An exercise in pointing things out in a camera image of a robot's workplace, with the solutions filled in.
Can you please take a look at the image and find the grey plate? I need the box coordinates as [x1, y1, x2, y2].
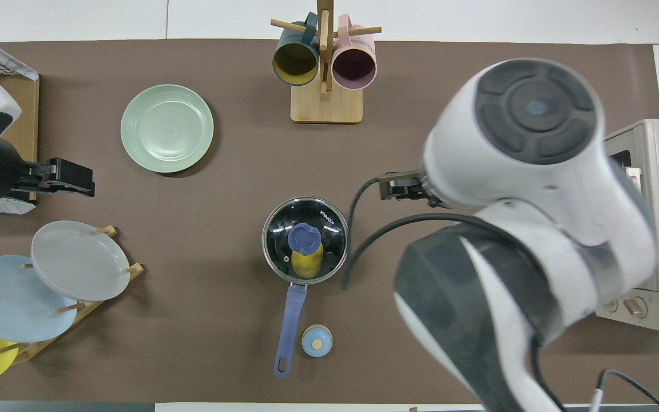
[30, 220, 132, 303]

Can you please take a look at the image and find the dark teal mug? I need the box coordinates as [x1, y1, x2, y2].
[272, 13, 321, 87]

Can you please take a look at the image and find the wooden mug tree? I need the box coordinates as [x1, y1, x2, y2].
[271, 0, 382, 124]

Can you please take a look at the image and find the pink mug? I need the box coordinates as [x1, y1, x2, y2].
[331, 14, 378, 91]

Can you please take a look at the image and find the wooden plate rack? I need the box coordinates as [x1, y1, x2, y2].
[0, 225, 146, 365]

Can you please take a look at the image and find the yellow bottle with blue cap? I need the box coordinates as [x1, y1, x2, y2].
[291, 241, 324, 280]

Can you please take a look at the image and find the glass lid with blue knob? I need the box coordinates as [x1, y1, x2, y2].
[263, 197, 349, 284]

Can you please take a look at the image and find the black cable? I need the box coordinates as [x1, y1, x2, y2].
[593, 369, 659, 412]
[342, 176, 482, 291]

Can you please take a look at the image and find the green plate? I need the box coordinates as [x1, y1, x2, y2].
[121, 84, 215, 173]

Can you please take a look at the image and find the black wire basket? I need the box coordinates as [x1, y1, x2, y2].
[0, 27, 39, 81]

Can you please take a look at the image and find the pot with blue handle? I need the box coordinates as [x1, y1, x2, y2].
[261, 196, 351, 378]

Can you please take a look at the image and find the light blue plate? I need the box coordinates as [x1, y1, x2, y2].
[0, 255, 79, 343]

